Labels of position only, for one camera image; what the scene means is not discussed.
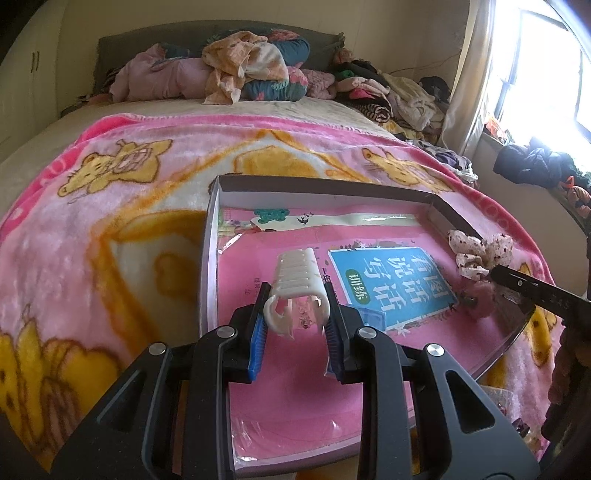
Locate pink fluffy hair tie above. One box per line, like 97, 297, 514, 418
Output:
465, 283, 498, 319

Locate pink book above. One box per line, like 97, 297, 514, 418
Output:
217, 208, 523, 468

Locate cream wardrobe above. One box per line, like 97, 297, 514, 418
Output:
0, 0, 71, 149

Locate cream curtain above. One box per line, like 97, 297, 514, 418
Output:
438, 0, 523, 158

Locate white hair claw clip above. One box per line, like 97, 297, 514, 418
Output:
264, 248, 329, 341

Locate dark jacket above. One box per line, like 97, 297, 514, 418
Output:
493, 137, 579, 188

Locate window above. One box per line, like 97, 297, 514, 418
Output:
480, 0, 591, 172

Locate pink cartoon printed blanket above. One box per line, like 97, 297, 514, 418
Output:
0, 113, 570, 480

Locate pink garment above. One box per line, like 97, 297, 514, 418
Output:
108, 45, 219, 103

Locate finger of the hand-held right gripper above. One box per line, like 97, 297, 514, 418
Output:
489, 265, 591, 320

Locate orange white floral cloth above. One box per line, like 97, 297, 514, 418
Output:
202, 31, 290, 106

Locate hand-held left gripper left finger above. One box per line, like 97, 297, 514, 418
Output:
51, 281, 273, 480

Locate floral fabric scrunchie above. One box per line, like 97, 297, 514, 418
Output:
448, 229, 514, 281

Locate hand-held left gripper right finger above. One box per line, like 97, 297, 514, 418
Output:
322, 280, 542, 480

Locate purple grey clothes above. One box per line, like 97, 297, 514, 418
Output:
416, 138, 481, 186

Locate orange black cloth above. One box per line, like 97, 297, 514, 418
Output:
553, 174, 591, 210

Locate pile of mixed clothes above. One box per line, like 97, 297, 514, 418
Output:
302, 48, 452, 141

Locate grey bed headboard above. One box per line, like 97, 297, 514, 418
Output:
95, 30, 345, 94

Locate dark cardboard box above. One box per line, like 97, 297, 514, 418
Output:
198, 174, 539, 472

